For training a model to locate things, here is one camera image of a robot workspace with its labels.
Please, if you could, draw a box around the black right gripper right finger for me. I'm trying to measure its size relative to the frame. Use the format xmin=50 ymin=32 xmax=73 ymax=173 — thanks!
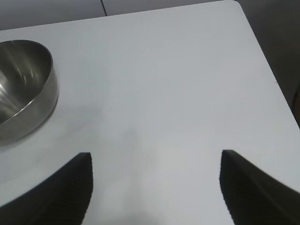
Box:
xmin=219 ymin=150 xmax=300 ymax=225

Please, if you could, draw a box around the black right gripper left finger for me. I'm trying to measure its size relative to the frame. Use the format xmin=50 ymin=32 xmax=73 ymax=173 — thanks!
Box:
xmin=0 ymin=152 xmax=94 ymax=225

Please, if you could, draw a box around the stainless steel mixing bowl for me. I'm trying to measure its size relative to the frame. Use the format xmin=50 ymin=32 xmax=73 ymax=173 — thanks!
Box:
xmin=0 ymin=39 xmax=59 ymax=145

